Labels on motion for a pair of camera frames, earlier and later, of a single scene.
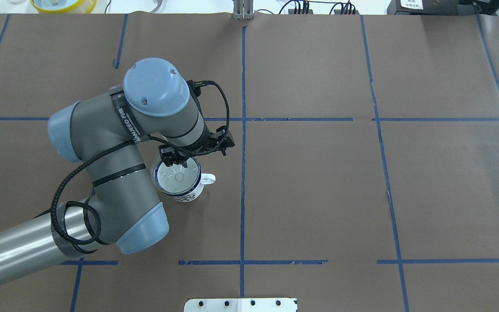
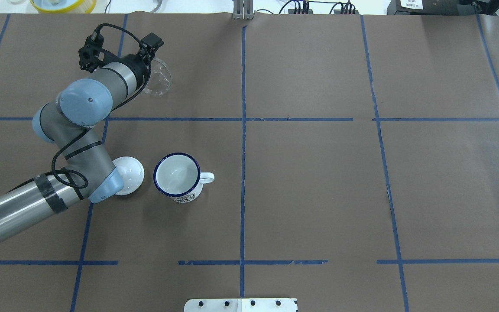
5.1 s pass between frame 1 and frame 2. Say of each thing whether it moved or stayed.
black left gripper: moved
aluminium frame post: stayed
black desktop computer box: stayed
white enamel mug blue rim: stayed
